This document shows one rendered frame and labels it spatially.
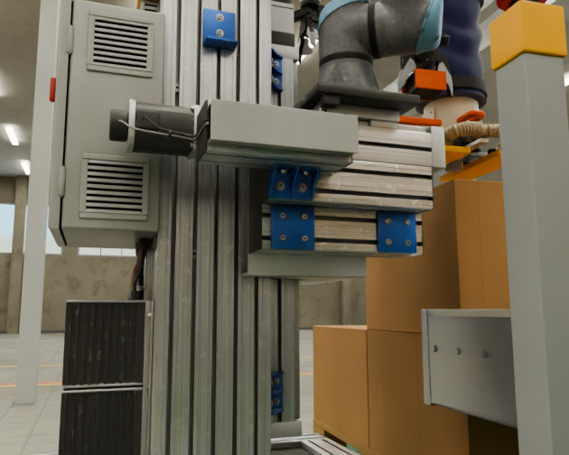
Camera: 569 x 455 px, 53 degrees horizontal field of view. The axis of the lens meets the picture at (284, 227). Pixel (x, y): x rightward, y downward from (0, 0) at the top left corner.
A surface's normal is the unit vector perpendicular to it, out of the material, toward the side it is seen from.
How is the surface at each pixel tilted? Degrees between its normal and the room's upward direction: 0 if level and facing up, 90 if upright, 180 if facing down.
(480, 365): 90
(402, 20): 112
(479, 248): 90
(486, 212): 90
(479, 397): 90
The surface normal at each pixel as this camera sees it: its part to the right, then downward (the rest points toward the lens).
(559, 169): 0.26, -0.15
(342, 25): -0.32, -0.14
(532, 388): -0.96, -0.04
